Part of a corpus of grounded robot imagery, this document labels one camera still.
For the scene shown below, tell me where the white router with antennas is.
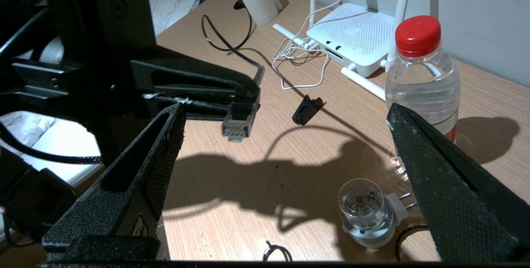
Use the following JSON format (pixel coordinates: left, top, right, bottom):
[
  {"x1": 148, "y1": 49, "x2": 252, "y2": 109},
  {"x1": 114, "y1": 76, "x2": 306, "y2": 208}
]
[{"x1": 271, "y1": 0, "x2": 414, "y2": 101}]

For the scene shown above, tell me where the white toilet paper roll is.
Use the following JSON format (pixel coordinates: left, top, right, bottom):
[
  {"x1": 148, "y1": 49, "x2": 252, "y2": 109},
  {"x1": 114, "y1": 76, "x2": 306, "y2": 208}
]
[{"x1": 239, "y1": 0, "x2": 284, "y2": 26}]

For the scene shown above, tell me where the small black clip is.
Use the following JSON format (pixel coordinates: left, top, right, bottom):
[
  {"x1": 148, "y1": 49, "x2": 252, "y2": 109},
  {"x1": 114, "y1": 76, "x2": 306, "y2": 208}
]
[{"x1": 292, "y1": 95, "x2": 326, "y2": 126}]

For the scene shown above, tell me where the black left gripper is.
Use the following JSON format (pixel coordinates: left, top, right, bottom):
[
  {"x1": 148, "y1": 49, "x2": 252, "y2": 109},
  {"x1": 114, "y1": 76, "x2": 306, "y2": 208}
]
[{"x1": 12, "y1": 0, "x2": 262, "y2": 124}]

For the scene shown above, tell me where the clear water bottle red cap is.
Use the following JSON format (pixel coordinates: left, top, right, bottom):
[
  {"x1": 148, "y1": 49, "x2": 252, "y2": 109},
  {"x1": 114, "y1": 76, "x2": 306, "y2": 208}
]
[{"x1": 385, "y1": 15, "x2": 461, "y2": 144}]

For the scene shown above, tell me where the small glass dome night light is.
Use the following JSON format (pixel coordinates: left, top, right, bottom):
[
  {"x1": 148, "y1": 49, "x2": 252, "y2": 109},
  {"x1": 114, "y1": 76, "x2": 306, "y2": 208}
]
[{"x1": 338, "y1": 178, "x2": 418, "y2": 249}]

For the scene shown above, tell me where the white bed sheet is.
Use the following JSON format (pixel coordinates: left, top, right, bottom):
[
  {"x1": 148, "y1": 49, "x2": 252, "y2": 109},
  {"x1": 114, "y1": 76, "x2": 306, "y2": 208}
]
[{"x1": 0, "y1": 111, "x2": 104, "y2": 188}]

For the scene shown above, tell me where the white power cord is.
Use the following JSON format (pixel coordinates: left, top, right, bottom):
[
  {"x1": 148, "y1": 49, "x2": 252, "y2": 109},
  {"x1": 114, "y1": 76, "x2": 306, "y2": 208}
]
[{"x1": 272, "y1": 0, "x2": 351, "y2": 91}]

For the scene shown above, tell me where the black ethernet cable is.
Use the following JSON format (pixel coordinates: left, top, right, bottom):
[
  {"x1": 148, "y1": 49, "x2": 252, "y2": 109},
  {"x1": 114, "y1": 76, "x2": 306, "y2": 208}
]
[{"x1": 201, "y1": 9, "x2": 266, "y2": 142}]

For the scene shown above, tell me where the black cable with white connector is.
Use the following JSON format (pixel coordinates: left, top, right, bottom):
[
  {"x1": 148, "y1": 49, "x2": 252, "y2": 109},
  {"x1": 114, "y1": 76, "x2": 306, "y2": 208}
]
[{"x1": 263, "y1": 241, "x2": 293, "y2": 262}]

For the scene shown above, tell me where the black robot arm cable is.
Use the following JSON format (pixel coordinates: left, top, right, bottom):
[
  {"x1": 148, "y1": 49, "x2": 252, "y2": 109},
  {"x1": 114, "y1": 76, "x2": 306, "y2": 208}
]
[{"x1": 0, "y1": 121, "x2": 104, "y2": 166}]

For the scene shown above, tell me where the black USB cable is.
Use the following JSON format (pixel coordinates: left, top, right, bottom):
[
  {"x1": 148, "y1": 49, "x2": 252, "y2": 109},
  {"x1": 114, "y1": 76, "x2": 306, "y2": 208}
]
[{"x1": 395, "y1": 225, "x2": 429, "y2": 261}]

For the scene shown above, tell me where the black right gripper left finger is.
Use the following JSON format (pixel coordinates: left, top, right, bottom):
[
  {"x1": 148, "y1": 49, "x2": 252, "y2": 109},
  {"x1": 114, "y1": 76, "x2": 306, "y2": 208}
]
[{"x1": 41, "y1": 102, "x2": 187, "y2": 262}]

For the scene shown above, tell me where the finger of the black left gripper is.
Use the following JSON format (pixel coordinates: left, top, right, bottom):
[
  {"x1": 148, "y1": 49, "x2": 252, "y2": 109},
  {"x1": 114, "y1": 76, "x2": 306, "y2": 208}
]
[{"x1": 143, "y1": 95, "x2": 233, "y2": 121}]

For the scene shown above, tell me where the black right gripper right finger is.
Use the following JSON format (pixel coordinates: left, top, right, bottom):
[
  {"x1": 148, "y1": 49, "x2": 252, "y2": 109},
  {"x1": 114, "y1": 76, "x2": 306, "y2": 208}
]
[{"x1": 386, "y1": 103, "x2": 530, "y2": 263}]

